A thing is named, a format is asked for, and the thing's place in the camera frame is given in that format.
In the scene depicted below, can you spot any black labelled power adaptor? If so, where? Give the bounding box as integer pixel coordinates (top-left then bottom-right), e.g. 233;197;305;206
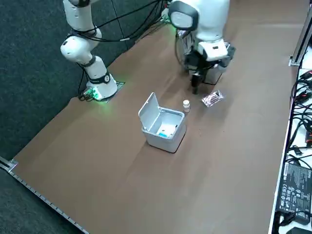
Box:
274;161;312;226

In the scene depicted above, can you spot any aluminium frame post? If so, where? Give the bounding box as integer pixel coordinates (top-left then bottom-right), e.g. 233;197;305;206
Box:
289;0;312;67

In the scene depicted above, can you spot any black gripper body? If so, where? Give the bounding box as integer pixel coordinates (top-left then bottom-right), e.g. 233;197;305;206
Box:
184;50;215;76

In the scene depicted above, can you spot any iodophor cotton swab packet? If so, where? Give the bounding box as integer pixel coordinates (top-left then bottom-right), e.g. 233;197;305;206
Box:
201;89;226;107

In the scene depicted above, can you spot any aluminium table edge rail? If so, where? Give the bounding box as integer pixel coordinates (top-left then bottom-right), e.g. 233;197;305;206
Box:
0;156;90;234

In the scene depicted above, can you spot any clear packet of gloves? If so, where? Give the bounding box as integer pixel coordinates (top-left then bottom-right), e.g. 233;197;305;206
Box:
157;125;176;138

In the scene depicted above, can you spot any white medical waste bin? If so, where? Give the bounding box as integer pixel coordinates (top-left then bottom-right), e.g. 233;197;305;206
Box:
138;92;188;154

